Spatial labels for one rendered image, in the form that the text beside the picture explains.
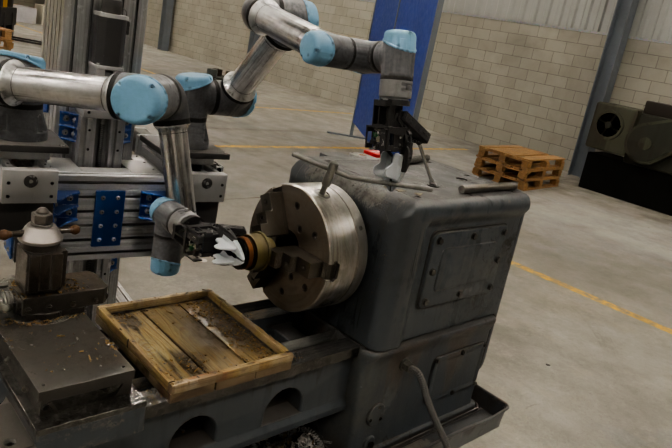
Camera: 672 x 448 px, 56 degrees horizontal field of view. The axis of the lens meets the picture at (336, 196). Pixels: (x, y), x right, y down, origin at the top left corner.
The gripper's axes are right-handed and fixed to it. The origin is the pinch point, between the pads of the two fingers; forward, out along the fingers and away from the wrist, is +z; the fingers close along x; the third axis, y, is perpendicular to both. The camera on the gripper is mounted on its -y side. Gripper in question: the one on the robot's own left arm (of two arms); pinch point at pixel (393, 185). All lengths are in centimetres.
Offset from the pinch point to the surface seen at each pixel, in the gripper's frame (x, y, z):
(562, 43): -473, -963, -167
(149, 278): -240, -64, 90
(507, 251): 1, -53, 21
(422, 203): 3.9, -6.6, 3.9
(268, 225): -19.0, 21.5, 11.5
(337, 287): -4.7, 11.1, 24.4
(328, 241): -4.1, 15.7, 12.8
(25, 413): -4, 80, 36
